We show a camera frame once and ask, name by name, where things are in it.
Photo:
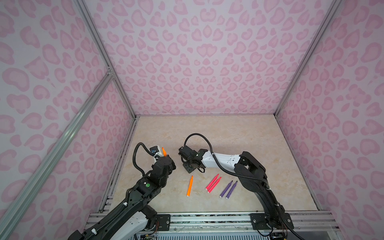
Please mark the pink marker pen right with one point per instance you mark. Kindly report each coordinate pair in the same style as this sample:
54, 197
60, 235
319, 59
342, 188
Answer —
214, 185

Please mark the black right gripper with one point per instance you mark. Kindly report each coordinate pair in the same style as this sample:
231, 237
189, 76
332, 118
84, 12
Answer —
188, 169

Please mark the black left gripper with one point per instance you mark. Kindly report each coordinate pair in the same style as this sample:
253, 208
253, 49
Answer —
172, 165

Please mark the purple marker pen left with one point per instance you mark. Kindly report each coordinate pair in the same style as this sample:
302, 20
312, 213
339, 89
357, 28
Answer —
226, 189

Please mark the orange marker pen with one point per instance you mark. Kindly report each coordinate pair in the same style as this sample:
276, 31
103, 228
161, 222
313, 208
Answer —
164, 151
190, 186

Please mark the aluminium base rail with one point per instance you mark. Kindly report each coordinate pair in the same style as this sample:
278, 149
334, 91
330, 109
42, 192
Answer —
309, 225

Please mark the aluminium corner frame post right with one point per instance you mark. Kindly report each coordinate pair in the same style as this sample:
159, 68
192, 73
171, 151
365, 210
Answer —
327, 21

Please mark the aluminium diagonal frame bar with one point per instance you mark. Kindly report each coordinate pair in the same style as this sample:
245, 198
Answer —
21, 204

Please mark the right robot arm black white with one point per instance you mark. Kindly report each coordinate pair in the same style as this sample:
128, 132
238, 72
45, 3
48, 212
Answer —
252, 176

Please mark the aluminium corner frame post left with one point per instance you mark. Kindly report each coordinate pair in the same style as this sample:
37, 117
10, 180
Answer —
91, 27

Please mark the pink marker pen left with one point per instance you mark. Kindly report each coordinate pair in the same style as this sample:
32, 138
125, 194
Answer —
212, 182

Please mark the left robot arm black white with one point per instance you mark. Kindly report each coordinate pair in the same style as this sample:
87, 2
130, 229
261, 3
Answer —
132, 214

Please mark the pink marker pen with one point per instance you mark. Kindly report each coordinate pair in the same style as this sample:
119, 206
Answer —
214, 185
212, 182

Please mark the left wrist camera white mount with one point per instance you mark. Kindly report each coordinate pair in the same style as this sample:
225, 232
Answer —
156, 152

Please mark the aluminium corner frame post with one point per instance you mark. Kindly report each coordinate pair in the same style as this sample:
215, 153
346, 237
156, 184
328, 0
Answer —
327, 21
91, 27

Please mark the purple marker pen right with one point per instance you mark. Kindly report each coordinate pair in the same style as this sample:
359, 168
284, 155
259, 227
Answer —
231, 190

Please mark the purple marker pen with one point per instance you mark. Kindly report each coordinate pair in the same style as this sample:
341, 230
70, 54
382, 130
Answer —
231, 190
226, 189

